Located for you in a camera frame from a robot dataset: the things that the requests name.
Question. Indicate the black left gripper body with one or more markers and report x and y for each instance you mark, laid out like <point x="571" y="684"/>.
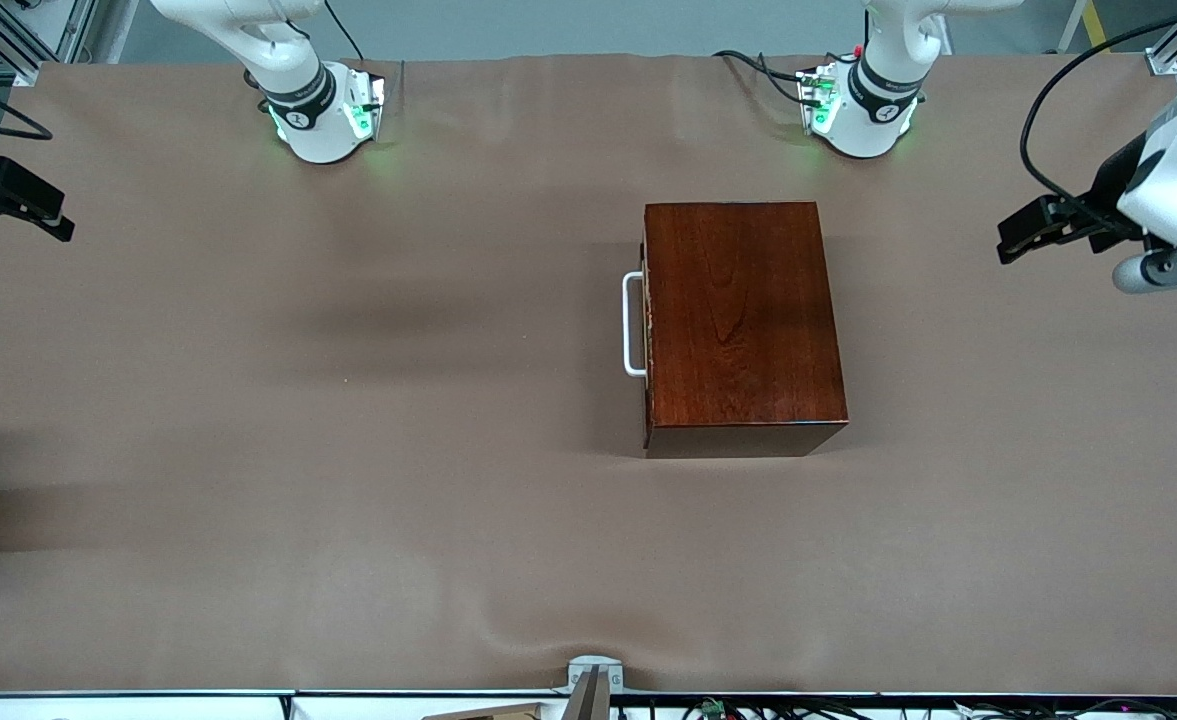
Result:
<point x="1111" y="191"/>

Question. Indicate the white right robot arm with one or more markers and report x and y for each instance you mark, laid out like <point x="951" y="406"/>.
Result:
<point x="308" y="115"/>

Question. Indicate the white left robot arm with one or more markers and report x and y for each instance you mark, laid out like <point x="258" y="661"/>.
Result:
<point x="873" y="100"/>

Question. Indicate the yellow floor tape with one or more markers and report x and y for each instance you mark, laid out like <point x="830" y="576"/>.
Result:
<point x="1098" y="28"/>

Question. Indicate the dark brown wooden cabinet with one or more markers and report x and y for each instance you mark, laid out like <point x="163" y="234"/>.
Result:
<point x="738" y="320"/>

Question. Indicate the brown table cover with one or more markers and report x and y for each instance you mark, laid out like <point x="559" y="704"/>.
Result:
<point x="348" y="560"/>

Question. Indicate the tan cardboard piece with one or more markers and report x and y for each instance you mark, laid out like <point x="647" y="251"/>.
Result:
<point x="488" y="713"/>

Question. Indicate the grey metal mounting bracket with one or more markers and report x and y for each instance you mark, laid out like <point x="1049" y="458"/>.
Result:
<point x="593" y="675"/>

